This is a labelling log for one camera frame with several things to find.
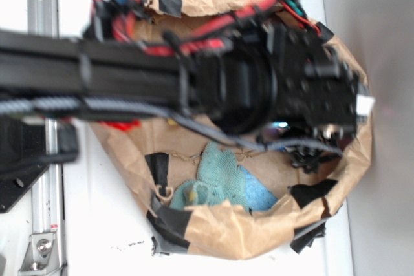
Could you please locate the brown paper bag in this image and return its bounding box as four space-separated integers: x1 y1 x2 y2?
90 0 373 260

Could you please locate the blue sponge cloth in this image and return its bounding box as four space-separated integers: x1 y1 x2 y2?
239 166 278 211

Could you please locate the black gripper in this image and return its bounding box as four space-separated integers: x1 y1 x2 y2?
258 20 376 147

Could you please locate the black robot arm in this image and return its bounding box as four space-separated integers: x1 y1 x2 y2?
1 23 375 151

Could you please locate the green knitted cloth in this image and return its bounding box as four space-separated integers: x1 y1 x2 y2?
169 142 249 211

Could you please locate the grey braided cable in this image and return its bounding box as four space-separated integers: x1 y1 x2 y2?
0 97 343 157

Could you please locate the metal corner bracket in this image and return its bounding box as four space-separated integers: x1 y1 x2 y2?
18 232 62 275

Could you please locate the black mounting plate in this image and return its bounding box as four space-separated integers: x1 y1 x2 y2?
0 117 80 215

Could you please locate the aluminium rail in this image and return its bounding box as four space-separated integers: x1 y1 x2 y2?
28 0 67 275

